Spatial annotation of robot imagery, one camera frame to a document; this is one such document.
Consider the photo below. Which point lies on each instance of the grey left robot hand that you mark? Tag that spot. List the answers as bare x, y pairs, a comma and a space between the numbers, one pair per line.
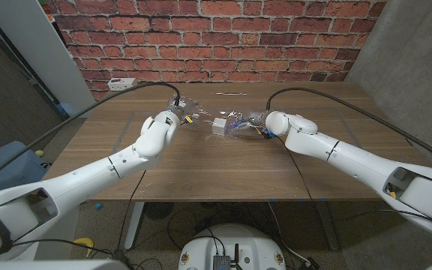
184, 112

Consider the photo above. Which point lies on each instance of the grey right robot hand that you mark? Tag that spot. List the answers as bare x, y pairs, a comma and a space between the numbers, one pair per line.
251, 122

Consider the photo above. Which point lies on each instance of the clear cellophane sheet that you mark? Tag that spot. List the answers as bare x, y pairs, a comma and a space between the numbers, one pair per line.
204, 112

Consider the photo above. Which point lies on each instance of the small white box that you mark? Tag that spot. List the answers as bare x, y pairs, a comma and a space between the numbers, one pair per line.
219, 126

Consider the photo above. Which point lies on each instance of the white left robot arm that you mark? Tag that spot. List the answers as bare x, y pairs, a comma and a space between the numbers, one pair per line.
88, 176

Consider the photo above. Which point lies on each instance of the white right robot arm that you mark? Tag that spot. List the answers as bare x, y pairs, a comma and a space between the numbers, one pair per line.
351, 157

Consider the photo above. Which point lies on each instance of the small silver electronics box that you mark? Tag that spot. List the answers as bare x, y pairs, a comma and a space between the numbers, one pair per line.
221, 262

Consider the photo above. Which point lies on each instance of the white power strip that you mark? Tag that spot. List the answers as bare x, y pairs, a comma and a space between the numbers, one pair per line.
120, 83

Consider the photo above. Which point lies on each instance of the red brick printed backdrop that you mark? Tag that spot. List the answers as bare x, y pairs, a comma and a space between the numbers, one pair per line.
216, 37

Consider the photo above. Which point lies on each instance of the black round grille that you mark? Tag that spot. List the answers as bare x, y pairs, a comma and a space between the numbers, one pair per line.
158, 210

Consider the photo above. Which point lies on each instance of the white robot torso base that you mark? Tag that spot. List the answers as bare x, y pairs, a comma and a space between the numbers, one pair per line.
238, 240

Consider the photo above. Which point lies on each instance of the white table leg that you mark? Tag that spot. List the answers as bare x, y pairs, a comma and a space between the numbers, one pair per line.
133, 225

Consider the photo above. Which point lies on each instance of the small blue block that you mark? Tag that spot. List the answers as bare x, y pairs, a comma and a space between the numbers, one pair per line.
99, 206

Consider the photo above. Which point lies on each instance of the grey table leg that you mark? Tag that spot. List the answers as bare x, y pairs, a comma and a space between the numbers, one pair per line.
326, 225

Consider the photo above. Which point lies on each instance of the small yellow ball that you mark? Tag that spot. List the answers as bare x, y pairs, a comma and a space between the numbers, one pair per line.
39, 153

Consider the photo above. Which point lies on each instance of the white partition panel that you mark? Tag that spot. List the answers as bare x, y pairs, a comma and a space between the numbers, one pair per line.
39, 48

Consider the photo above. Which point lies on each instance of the yellow banana toy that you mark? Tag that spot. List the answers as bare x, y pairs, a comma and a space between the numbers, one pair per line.
84, 242

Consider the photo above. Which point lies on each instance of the blue grey container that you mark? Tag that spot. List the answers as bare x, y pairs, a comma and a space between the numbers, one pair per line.
6, 165

